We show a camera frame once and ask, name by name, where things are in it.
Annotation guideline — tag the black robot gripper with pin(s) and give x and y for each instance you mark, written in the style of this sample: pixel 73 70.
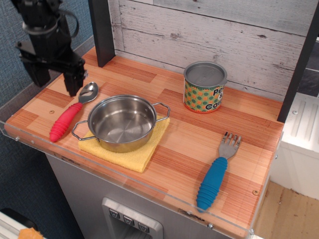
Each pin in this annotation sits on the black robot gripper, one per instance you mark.
pixel 49 48

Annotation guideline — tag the red handled metal spoon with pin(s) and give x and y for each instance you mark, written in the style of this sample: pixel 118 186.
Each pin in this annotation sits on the red handled metal spoon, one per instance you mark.
pixel 87 94

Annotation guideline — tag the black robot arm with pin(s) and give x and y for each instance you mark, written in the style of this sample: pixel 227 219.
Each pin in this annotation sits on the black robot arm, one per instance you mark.
pixel 41 12

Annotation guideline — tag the stainless steel pot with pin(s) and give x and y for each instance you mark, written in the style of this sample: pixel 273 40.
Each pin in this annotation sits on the stainless steel pot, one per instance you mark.
pixel 123 123

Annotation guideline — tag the yellow folded cloth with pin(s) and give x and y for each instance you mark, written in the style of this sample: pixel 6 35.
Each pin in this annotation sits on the yellow folded cloth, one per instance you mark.
pixel 136 160

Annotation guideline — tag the grey toy kitchen cabinet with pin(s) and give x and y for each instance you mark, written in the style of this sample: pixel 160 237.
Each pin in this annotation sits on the grey toy kitchen cabinet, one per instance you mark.
pixel 85 190

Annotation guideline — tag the peas and carrots toy can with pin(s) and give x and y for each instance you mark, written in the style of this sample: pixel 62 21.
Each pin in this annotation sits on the peas and carrots toy can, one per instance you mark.
pixel 204 84

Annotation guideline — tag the orange plush object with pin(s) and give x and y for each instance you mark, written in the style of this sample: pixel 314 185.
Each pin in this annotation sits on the orange plush object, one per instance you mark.
pixel 30 233

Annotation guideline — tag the silver dispenser button panel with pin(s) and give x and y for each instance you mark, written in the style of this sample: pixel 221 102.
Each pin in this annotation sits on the silver dispenser button panel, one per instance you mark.
pixel 126 223

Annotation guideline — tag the clear acrylic guard rail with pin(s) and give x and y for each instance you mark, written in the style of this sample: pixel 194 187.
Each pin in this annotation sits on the clear acrylic guard rail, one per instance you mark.
pixel 184 154

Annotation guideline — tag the dark grey left post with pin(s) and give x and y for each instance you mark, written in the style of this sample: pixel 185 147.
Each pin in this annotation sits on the dark grey left post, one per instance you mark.
pixel 102 31

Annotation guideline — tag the dark grey post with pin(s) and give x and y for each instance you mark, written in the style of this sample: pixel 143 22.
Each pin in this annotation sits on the dark grey post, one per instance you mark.
pixel 300 66
pixel 102 31

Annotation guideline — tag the blue handled metal fork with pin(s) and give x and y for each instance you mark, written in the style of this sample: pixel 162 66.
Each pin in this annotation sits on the blue handled metal fork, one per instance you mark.
pixel 209 188

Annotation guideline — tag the dark grey right post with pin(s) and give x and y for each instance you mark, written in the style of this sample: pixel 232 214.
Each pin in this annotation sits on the dark grey right post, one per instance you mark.
pixel 300 66

